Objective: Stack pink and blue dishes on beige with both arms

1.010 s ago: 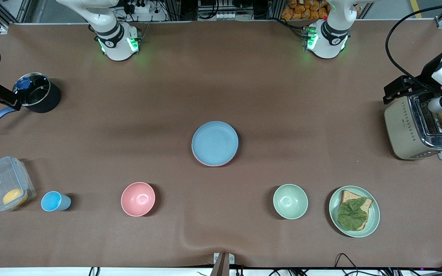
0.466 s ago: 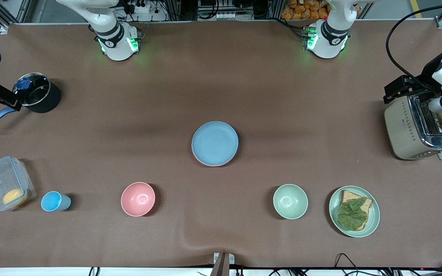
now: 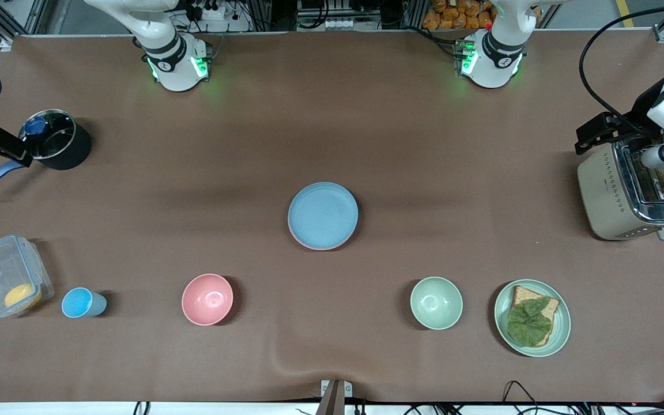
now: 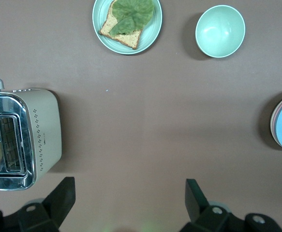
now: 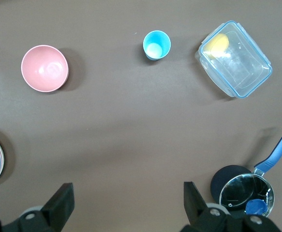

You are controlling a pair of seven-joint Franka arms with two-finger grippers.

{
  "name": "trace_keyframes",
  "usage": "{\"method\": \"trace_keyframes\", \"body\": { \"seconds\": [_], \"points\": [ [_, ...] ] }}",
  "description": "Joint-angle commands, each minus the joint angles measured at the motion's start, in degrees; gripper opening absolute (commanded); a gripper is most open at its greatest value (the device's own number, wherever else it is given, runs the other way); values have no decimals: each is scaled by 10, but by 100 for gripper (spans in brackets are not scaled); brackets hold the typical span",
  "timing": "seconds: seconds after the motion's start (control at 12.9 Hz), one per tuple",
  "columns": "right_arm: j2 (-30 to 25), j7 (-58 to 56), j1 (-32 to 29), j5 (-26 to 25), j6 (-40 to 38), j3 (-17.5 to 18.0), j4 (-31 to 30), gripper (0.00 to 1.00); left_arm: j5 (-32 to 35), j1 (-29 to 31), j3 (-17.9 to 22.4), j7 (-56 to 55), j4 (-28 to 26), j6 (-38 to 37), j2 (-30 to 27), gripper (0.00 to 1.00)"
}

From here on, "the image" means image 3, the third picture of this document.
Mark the black looped floor cable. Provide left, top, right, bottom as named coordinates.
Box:
left=501, top=380, right=541, bottom=415

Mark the green lettuce leaf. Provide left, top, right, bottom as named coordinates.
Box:
left=507, top=297, right=553, bottom=348

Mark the brown table cloth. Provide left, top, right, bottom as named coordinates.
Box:
left=0, top=29, right=664, bottom=404

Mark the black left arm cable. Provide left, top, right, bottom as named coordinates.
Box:
left=578, top=2, right=664, bottom=134

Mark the beige and chrome toaster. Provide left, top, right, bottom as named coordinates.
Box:
left=576, top=141, right=664, bottom=242

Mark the aluminium frame profile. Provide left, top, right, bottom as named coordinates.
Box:
left=0, top=0, right=51, bottom=44

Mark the black pot with blue handle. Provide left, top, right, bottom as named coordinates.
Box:
left=0, top=108, right=93, bottom=198

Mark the yellow round fruit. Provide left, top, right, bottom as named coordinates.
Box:
left=3, top=284, right=43, bottom=312

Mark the glass lid with blue knob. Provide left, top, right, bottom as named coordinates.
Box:
left=18, top=108, right=77, bottom=161

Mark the white power strip with plugs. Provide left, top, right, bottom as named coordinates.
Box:
left=194, top=0, right=230, bottom=21

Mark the pink plate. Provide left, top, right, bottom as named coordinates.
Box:
left=289, top=228, right=357, bottom=252

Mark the bread slice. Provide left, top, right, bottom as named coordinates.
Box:
left=511, top=285, right=561, bottom=346

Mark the blue plate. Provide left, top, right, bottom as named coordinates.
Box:
left=288, top=182, right=360, bottom=250

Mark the green bowl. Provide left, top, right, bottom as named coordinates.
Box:
left=410, top=277, right=463, bottom=331

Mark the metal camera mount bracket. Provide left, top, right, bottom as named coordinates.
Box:
left=319, top=379, right=353, bottom=415

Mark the pink bowl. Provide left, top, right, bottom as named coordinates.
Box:
left=182, top=273, right=234, bottom=327

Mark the green plate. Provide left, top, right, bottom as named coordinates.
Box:
left=494, top=279, right=572, bottom=358

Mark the blue cup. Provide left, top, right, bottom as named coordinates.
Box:
left=61, top=287, right=108, bottom=319

